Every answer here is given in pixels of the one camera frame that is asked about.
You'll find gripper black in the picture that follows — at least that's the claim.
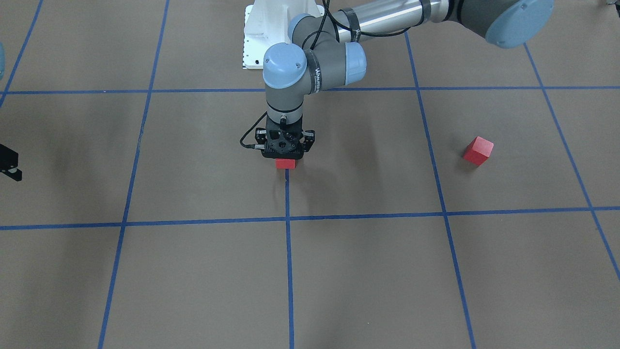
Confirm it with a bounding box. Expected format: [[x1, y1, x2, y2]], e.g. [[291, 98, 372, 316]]
[[255, 124, 316, 160]]

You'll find red block placed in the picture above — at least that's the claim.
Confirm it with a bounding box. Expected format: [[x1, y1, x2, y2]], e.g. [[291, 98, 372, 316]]
[[463, 136, 494, 166], [275, 159, 297, 170]]

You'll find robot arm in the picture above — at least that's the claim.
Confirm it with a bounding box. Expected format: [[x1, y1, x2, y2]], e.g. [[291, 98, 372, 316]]
[[240, 0, 554, 160]]

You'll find white pedestal column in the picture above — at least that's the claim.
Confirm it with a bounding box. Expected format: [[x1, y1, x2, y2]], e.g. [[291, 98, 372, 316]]
[[242, 0, 324, 69]]

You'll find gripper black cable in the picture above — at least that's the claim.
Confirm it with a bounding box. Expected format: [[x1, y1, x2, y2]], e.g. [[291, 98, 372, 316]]
[[239, 0, 369, 150]]

